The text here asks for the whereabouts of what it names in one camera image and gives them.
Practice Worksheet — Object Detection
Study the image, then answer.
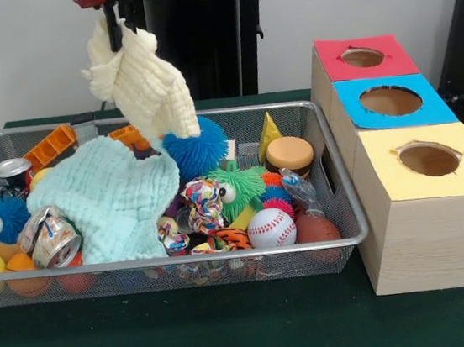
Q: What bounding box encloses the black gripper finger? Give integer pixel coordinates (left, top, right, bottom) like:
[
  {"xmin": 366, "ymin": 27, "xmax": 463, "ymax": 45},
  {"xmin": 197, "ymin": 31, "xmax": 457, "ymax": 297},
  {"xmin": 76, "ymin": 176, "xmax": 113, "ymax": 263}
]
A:
[
  {"xmin": 120, "ymin": 0, "xmax": 140, "ymax": 38},
  {"xmin": 103, "ymin": 1, "xmax": 124, "ymax": 54}
]

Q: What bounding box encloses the cream muslin cloth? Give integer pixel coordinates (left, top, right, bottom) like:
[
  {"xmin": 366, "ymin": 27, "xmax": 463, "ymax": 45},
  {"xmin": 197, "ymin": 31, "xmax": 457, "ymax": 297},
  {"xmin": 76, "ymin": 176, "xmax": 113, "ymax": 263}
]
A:
[{"xmin": 74, "ymin": 4, "xmax": 202, "ymax": 151}]

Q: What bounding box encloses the toy hamburger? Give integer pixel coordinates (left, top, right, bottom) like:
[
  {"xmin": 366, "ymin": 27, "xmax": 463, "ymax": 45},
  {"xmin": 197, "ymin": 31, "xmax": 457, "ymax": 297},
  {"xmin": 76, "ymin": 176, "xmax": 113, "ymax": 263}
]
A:
[{"xmin": 261, "ymin": 133, "xmax": 318, "ymax": 183}]

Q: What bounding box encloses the clear plastic packet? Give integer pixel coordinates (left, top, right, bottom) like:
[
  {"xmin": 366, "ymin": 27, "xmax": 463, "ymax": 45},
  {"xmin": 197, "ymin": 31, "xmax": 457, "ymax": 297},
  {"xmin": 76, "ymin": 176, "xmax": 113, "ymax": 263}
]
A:
[{"xmin": 277, "ymin": 163, "xmax": 325, "ymax": 221}]

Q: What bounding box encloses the wooden box with three holes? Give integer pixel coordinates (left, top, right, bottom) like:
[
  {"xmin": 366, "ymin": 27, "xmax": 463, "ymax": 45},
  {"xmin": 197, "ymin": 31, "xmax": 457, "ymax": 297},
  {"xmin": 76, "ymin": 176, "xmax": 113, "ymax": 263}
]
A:
[{"xmin": 303, "ymin": 22, "xmax": 464, "ymax": 304}]

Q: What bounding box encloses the plain blue spiky ball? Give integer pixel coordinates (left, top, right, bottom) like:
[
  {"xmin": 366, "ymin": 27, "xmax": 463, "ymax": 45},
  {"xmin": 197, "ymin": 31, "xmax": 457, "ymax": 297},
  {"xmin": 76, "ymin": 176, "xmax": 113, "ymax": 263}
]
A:
[{"xmin": 159, "ymin": 113, "xmax": 232, "ymax": 175}]

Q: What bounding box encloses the mint green muslin cloth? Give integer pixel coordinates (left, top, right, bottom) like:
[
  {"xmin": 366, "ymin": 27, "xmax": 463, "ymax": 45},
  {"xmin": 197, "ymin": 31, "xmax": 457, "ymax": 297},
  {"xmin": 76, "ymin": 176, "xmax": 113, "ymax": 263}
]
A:
[{"xmin": 19, "ymin": 125, "xmax": 191, "ymax": 275}]

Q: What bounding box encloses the yellow toy cheese wedge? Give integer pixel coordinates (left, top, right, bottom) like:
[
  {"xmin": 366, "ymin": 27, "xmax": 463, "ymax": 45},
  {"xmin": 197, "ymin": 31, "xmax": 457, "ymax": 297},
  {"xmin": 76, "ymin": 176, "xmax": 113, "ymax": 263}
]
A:
[{"xmin": 253, "ymin": 110, "xmax": 287, "ymax": 165}]

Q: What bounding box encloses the multicolour patterned cloth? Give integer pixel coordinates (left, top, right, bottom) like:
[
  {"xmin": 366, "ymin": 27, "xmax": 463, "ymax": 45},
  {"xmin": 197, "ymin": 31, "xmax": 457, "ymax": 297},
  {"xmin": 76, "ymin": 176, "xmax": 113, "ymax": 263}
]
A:
[{"xmin": 150, "ymin": 174, "xmax": 229, "ymax": 260}]

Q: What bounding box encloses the green spiky toy with eyes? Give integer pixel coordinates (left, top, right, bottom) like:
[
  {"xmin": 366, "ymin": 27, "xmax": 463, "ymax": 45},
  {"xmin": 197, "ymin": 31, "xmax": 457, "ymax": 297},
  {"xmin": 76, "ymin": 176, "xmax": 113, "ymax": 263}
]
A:
[{"xmin": 204, "ymin": 156, "xmax": 272, "ymax": 228}]

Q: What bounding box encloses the blue spiky ball with eyes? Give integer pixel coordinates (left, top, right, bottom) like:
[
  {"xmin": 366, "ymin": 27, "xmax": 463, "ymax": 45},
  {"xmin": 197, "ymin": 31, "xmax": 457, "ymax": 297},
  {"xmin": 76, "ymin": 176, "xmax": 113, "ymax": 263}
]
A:
[{"xmin": 0, "ymin": 192, "xmax": 35, "ymax": 250}]

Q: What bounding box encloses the crushed silver drink can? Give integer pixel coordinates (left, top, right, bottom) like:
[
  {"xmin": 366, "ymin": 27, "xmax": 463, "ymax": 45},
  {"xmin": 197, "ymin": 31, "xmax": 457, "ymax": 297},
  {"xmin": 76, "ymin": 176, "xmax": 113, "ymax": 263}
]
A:
[{"xmin": 14, "ymin": 202, "xmax": 87, "ymax": 274}]

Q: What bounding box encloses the white toy baseball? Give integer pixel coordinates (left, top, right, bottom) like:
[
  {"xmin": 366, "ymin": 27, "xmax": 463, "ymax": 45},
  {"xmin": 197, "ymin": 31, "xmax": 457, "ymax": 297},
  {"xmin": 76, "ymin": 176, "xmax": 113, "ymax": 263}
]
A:
[{"xmin": 245, "ymin": 206, "xmax": 299, "ymax": 251}]

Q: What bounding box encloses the brown toy football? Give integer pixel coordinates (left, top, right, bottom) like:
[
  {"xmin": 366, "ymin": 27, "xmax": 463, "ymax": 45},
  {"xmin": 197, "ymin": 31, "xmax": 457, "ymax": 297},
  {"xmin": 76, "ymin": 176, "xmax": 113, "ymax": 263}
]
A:
[{"xmin": 293, "ymin": 209, "xmax": 343, "ymax": 246}]

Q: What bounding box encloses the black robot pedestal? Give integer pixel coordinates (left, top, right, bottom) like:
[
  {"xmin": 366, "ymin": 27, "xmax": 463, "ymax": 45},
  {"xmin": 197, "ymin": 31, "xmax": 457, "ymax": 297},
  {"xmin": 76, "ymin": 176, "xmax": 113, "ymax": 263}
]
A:
[{"xmin": 125, "ymin": 0, "xmax": 293, "ymax": 108}]

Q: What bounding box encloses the wire mesh bin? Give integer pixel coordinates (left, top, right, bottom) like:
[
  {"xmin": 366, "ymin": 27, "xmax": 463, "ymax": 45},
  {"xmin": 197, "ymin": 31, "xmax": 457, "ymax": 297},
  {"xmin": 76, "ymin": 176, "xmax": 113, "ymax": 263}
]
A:
[{"xmin": 0, "ymin": 87, "xmax": 375, "ymax": 315}]

